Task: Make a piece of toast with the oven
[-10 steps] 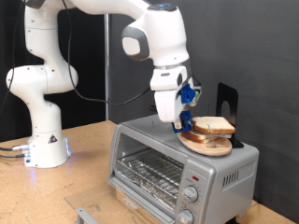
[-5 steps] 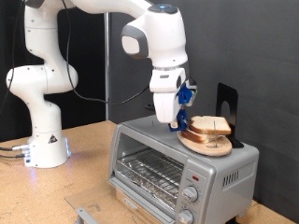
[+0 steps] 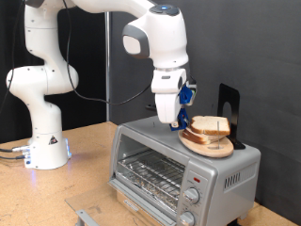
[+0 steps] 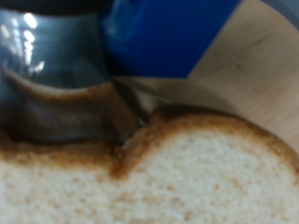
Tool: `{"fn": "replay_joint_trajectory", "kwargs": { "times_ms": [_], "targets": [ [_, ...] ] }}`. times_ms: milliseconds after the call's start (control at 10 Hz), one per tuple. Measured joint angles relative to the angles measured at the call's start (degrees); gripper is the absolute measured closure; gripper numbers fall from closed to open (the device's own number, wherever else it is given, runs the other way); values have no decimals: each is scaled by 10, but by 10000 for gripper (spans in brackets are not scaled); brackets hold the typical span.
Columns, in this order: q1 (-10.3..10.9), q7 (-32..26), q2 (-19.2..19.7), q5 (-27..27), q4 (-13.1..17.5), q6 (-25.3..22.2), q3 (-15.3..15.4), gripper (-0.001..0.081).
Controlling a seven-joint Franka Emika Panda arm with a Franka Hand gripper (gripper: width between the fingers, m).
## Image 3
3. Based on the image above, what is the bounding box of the silver toaster oven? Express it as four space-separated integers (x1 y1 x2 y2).
107 114 261 226

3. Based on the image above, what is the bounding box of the black metal bookend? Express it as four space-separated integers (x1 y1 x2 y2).
216 83 246 151

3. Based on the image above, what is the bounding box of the wire oven rack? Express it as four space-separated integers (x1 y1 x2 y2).
117 150 186 202

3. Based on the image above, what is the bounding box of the silver oven knob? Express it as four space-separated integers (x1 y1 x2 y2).
178 211 196 226
182 187 200 205

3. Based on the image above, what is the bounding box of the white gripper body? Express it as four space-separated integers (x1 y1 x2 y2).
154 79 198 124

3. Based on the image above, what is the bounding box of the glass oven door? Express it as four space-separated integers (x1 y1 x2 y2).
64 183 180 226

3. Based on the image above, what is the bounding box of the vertical metal pole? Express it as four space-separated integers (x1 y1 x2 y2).
104 11 111 122

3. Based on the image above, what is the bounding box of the grey base cable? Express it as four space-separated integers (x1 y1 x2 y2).
0 145 31 154
0 154 27 161

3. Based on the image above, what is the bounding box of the round wooden plate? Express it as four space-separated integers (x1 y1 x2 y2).
178 125 235 159

